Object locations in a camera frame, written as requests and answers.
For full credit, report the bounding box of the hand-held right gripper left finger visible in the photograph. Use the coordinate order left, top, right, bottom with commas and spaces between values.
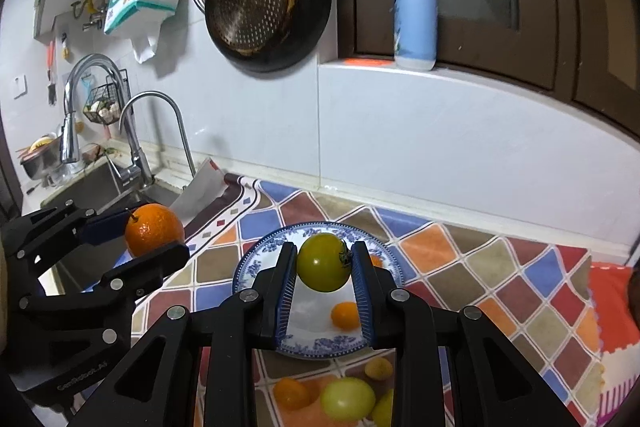
67, 242, 299, 427

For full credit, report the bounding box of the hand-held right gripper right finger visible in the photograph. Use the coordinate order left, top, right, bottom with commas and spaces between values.
350, 241, 576, 427

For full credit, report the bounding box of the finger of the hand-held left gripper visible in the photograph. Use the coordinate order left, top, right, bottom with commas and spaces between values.
2, 201, 133, 289
19, 243, 192, 344

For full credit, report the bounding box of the large orange tangerine with stem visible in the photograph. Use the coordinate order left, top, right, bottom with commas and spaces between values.
124, 203, 186, 258

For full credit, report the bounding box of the blue rimmed white plate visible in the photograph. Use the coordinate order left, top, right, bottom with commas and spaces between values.
232, 221, 401, 360

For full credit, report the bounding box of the small green tomato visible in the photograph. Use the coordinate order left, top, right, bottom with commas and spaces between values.
296, 232, 353, 293

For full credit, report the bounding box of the steel kitchen sink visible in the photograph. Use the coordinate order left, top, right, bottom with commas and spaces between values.
40, 157, 181, 298

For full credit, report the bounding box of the small yellow tomato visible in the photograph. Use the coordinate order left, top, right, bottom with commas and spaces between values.
364, 357, 393, 380

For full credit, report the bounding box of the chrome pull-down kitchen faucet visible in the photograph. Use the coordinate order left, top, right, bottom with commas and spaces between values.
60, 53, 153, 190

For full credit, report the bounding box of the steel bowl with scraps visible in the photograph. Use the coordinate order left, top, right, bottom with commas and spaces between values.
20, 134, 63, 180

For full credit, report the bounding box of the large yellow-green tomato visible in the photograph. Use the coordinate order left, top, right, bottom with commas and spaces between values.
320, 377, 377, 420
371, 388, 396, 427

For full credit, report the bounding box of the colourful diamond pattern tablecloth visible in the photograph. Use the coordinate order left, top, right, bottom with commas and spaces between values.
132, 174, 608, 427

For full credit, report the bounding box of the chrome gooseneck faucet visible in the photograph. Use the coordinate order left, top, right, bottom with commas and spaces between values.
118, 91, 197, 178

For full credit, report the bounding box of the white plastic bag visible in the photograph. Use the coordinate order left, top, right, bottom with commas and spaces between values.
132, 27, 161, 65

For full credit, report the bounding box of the orange patterned foam mat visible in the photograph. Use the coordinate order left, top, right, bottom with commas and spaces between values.
587, 262, 640, 408

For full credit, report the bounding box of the brass perforated strainer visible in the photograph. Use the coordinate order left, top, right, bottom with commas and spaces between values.
212, 0, 293, 55

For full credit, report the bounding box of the blue pump soap bottle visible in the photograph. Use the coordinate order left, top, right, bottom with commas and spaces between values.
392, 0, 439, 72

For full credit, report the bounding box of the black wire basket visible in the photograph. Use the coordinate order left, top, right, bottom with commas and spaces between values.
82, 72, 128, 125

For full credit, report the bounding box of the red handled hanging utensil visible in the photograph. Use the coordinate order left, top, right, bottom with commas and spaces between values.
46, 39, 57, 105

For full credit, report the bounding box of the dark brown window frame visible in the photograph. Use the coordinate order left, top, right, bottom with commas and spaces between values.
335, 0, 640, 142

